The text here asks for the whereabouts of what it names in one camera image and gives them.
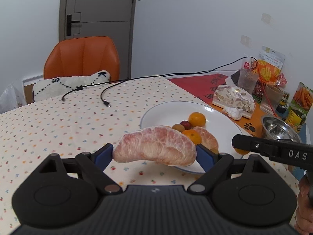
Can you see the white plate blue rim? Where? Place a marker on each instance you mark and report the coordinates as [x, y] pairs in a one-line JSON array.
[[171, 113]]

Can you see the stainless steel bowl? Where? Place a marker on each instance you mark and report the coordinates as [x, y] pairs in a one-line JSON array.
[[277, 129]]

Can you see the white cushion black letters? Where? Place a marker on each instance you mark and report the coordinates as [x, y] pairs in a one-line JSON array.
[[50, 88]]

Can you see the small orange kumquat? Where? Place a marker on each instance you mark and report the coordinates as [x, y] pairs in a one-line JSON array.
[[240, 151]]

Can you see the green carrot snack bag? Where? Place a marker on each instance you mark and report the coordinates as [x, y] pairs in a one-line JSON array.
[[302, 99]]

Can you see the white plastic bag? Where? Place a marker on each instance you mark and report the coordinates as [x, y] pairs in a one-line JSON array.
[[11, 99]]

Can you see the brown longan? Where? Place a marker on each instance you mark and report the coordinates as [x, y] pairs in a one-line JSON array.
[[178, 127]]

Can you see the floral dotted tablecloth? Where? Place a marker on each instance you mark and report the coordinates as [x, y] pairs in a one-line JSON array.
[[81, 123]]

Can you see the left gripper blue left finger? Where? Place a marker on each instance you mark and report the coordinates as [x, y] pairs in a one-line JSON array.
[[92, 167]]

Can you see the yellow tin can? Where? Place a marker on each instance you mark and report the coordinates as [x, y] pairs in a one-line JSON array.
[[295, 119]]

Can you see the black door handle lock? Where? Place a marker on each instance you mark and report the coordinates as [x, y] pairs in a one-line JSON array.
[[69, 22]]

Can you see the red jujube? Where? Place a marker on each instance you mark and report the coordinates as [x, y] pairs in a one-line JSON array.
[[186, 124]]

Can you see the white wall hook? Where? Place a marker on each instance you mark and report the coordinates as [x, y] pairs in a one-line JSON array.
[[266, 18]]

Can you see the short peeled pomelo segment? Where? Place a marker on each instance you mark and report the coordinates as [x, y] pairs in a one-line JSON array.
[[208, 140]]

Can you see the long peeled pomelo segment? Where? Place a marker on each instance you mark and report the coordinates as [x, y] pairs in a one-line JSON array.
[[160, 144]]

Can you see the orange leather chair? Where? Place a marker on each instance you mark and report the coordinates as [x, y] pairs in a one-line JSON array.
[[83, 57]]

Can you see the person's right hand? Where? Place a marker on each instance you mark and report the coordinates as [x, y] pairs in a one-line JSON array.
[[304, 211]]

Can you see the crumpled white tissue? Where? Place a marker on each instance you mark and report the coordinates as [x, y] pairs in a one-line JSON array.
[[233, 113]]

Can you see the floral tissue pouch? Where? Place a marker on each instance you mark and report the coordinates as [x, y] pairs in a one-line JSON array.
[[228, 96]]

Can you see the orange yellow snack bag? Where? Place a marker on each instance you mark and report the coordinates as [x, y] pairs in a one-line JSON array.
[[269, 65]]

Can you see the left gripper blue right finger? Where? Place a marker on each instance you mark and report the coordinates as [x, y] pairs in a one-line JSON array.
[[217, 169]]

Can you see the grey door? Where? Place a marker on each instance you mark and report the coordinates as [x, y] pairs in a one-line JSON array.
[[111, 18]]

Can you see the large orange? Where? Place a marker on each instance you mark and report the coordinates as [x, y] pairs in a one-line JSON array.
[[193, 135]]

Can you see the clear textured glass cup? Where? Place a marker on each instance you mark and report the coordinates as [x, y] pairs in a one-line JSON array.
[[247, 80]]

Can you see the medium orange mandarin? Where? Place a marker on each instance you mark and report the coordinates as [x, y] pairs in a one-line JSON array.
[[197, 119]]

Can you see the red orange table mat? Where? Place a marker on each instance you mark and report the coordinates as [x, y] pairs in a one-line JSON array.
[[203, 87]]

